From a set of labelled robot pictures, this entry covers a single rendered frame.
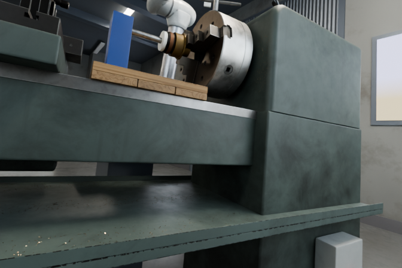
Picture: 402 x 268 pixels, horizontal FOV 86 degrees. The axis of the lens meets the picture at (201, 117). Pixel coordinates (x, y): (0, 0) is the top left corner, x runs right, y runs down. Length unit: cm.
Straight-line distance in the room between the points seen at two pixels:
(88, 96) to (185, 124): 25
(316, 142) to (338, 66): 35
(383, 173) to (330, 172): 208
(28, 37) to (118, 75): 17
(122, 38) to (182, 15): 81
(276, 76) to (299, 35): 21
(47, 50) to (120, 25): 30
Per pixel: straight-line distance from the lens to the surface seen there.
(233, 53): 75
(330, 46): 107
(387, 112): 307
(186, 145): 60
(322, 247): 97
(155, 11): 150
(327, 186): 100
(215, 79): 75
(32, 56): 50
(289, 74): 82
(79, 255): 46
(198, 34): 78
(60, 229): 59
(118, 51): 71
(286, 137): 78
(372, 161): 308
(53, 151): 55
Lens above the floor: 75
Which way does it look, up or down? 6 degrees up
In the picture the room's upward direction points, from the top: 5 degrees clockwise
